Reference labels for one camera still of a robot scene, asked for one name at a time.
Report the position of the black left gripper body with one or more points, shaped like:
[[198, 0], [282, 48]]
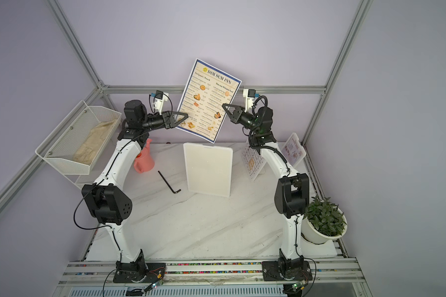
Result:
[[157, 122]]

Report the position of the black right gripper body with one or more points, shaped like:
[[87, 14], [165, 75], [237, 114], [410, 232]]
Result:
[[247, 120]]

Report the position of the large dim sum menu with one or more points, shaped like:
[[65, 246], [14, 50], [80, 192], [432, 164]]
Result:
[[203, 127]]

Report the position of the dotted table price menu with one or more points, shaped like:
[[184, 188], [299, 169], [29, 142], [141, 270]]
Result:
[[252, 161]]

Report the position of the large white board front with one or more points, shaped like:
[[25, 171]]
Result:
[[252, 163]]

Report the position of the large white board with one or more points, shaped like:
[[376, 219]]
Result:
[[252, 163], [208, 169]]

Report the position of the small special menu flyer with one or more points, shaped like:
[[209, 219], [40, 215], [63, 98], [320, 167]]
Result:
[[293, 148]]

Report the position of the narrow white rack box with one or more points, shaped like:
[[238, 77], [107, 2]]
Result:
[[293, 148]]

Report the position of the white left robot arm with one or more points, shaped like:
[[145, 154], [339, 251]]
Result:
[[105, 198]]

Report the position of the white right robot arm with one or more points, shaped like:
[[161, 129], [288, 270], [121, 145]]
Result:
[[292, 188]]

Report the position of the pink plastic cup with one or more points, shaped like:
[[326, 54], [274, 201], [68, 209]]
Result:
[[144, 161]]

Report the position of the black allen key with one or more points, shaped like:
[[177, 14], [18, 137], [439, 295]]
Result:
[[168, 184]]

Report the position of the beige cloth in shelf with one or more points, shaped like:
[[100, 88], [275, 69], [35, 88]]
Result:
[[91, 146]]

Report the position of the upper white mesh shelf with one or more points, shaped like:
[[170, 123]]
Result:
[[60, 146]]

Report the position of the potted green plant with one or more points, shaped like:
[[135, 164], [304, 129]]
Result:
[[323, 221]]

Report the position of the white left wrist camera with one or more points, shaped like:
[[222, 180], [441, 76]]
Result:
[[158, 99]]

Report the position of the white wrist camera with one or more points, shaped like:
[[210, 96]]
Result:
[[158, 99], [249, 97]]

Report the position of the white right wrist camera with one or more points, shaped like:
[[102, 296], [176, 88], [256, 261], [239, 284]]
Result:
[[249, 97]]

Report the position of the white wire wall basket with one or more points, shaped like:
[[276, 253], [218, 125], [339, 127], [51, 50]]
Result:
[[241, 96]]

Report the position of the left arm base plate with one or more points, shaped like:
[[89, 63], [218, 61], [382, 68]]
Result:
[[139, 272]]

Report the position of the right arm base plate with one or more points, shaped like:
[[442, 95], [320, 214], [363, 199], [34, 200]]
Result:
[[289, 271]]

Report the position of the aluminium front rail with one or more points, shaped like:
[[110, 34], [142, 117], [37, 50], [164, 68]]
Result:
[[224, 272]]

